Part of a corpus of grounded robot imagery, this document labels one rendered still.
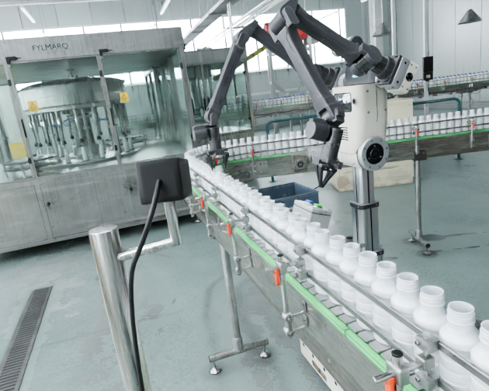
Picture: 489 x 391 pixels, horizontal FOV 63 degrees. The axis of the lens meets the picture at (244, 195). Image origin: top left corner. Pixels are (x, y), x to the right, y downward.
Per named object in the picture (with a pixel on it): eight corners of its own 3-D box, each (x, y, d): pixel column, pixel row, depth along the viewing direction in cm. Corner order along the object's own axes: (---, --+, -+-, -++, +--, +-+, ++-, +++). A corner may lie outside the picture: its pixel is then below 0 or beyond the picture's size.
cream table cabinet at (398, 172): (398, 174, 631) (396, 98, 602) (414, 182, 571) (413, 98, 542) (328, 182, 633) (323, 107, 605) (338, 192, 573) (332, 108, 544)
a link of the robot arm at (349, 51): (287, -14, 140) (272, 5, 148) (280, 12, 134) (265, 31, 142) (383, 51, 154) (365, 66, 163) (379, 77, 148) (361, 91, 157)
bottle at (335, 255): (333, 292, 102) (328, 232, 98) (356, 295, 99) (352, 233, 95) (325, 304, 98) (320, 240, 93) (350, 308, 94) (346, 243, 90)
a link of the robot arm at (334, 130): (348, 128, 134) (338, 127, 139) (331, 123, 131) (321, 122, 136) (342, 148, 135) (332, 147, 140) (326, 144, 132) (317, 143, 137)
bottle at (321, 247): (327, 282, 108) (322, 225, 104) (343, 290, 103) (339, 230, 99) (310, 290, 105) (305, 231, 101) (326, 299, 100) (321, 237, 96)
